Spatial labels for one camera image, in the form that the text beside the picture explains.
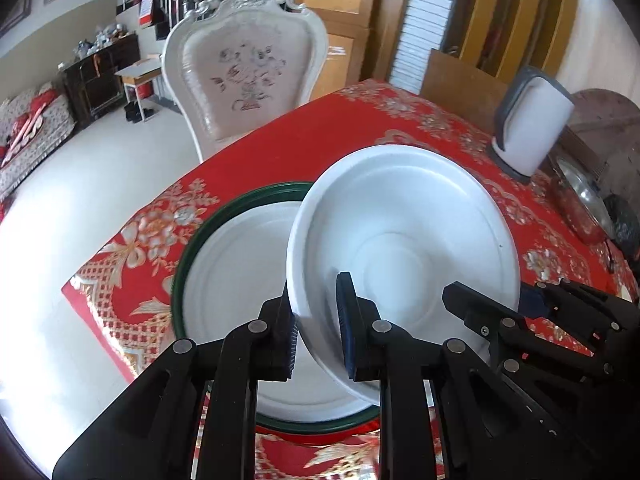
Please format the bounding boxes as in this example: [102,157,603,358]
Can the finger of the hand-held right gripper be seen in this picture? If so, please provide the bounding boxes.
[442,282,640,480]
[520,279,640,376]

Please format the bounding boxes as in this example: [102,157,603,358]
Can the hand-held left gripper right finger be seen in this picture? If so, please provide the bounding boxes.
[335,271,571,480]

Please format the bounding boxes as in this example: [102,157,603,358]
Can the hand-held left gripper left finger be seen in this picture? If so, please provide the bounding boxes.
[52,280,301,480]

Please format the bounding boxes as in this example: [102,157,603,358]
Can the large white bowl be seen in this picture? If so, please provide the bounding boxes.
[180,200,381,423]

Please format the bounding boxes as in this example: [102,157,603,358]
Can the green plastic bowl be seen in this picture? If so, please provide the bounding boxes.
[171,182,383,436]

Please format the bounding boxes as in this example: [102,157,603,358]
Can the small white bowl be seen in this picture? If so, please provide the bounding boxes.
[285,144,523,408]

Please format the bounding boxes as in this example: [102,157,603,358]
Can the steel pot with lid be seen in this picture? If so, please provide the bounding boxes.
[547,152,613,246]

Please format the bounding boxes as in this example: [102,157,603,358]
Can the black plastic bag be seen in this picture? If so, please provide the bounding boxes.
[602,192,640,251]

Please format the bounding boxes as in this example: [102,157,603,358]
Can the white electric kettle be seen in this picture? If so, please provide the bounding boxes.
[492,65,575,185]

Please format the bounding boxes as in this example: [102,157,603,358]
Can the red floral tablecloth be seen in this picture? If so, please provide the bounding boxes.
[61,78,640,480]

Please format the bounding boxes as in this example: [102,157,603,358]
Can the round wooden tabletop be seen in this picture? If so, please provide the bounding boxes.
[567,89,640,201]

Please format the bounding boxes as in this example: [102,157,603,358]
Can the brown cardboard panel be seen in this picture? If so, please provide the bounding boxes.
[420,49,518,111]

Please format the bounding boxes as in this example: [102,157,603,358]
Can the pair of dark shoes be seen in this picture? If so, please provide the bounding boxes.
[124,101,156,122]

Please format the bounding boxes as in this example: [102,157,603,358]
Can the white carved chair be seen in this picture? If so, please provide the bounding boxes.
[161,0,330,163]

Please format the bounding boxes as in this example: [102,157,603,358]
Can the white louvered shutter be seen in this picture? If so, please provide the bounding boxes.
[389,0,463,96]

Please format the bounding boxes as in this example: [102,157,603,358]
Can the small white table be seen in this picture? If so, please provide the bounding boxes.
[115,57,166,123]

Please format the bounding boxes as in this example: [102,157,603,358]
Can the dark wooden cabinet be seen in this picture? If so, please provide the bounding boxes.
[59,32,142,123]

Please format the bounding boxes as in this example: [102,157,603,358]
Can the wooden door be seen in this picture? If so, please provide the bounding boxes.
[295,0,396,106]

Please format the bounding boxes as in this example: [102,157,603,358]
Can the sofa with patterned cover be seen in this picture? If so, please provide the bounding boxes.
[0,82,76,201]

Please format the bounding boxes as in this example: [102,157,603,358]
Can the ornaments on cabinet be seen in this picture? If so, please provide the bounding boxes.
[75,25,138,58]

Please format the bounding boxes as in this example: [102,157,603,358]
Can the dark framed picture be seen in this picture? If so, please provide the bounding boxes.
[0,0,33,36]

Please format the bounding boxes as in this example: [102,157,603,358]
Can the yellow wooden door frame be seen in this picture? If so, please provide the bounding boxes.
[445,0,581,86]

